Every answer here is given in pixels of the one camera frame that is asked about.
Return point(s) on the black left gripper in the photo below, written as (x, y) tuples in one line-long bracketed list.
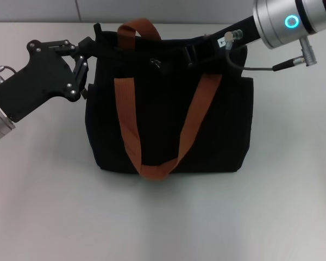
[(40, 76)]

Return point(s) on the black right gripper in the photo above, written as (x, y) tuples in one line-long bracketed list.
[(250, 27)]

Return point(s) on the silver zipper pull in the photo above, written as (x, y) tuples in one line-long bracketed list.
[(155, 62)]

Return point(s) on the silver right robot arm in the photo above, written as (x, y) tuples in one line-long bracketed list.
[(271, 24)]

